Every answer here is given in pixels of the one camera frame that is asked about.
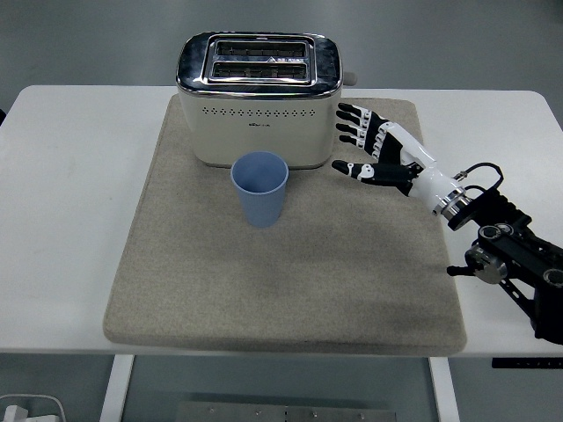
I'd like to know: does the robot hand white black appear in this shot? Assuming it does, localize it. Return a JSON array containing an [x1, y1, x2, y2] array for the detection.
[[332, 102, 464, 208]]

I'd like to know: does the blue plastic cup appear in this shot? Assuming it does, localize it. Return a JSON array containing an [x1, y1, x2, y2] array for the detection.
[[230, 150, 290, 229]]

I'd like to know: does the white chrome two-slot toaster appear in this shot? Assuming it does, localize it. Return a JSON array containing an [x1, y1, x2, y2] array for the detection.
[[175, 31, 360, 171]]

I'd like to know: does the beige felt table mat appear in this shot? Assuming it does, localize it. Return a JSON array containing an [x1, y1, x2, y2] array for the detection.
[[102, 95, 468, 355]]

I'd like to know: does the black table control panel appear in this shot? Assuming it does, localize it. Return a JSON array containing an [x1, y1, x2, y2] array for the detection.
[[491, 358, 563, 370]]

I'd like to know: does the white table leg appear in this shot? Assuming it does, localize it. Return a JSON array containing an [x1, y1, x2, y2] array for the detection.
[[428, 356, 461, 422], [99, 353, 135, 422]]

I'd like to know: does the white plug adapter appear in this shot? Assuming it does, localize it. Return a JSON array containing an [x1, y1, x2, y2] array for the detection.
[[1, 404, 30, 422]]

